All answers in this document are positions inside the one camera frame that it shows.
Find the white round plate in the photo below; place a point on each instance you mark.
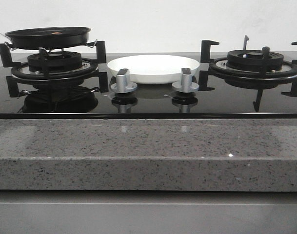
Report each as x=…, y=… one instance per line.
x=153, y=69

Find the black frying pan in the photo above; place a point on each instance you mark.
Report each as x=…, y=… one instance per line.
x=35, y=38

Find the silver left stove knob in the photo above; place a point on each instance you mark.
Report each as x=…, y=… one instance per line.
x=123, y=83

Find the silver stove knob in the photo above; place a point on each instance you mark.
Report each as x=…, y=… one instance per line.
x=123, y=83
x=185, y=85

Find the silver right stove knob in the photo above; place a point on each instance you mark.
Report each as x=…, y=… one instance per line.
x=185, y=85

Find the black left gas burner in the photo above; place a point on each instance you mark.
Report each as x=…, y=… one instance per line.
x=56, y=62

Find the black gas burner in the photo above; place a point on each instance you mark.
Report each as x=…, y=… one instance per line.
x=251, y=60
x=56, y=62

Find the black glass gas cooktop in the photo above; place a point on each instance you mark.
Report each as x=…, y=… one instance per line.
x=217, y=97

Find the black right gas burner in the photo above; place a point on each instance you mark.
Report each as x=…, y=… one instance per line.
x=251, y=60

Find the grey cabinet front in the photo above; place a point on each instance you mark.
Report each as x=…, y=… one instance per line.
x=147, y=213

